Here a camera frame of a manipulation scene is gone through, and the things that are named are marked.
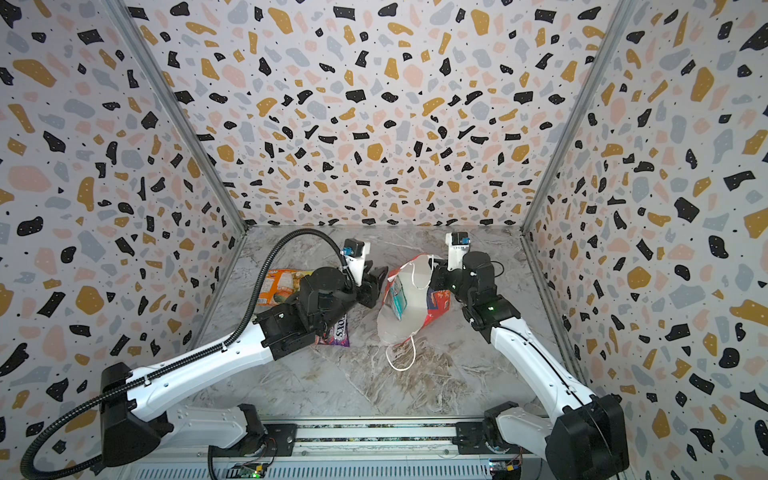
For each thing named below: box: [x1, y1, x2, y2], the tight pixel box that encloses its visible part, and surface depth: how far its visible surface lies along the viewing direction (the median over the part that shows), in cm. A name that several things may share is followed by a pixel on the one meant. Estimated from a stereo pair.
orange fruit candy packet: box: [256, 269, 314, 306], surface depth 102 cm
